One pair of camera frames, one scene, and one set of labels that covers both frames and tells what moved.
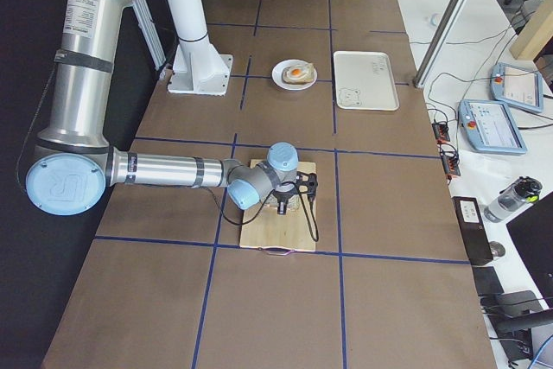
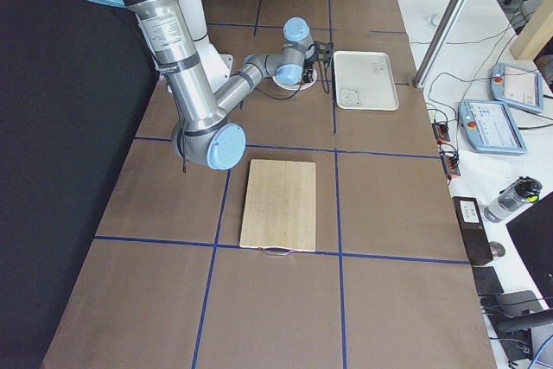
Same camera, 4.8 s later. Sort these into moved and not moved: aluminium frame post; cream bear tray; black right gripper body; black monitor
Moved: black right gripper body
Not moved: aluminium frame post; cream bear tray; black monitor
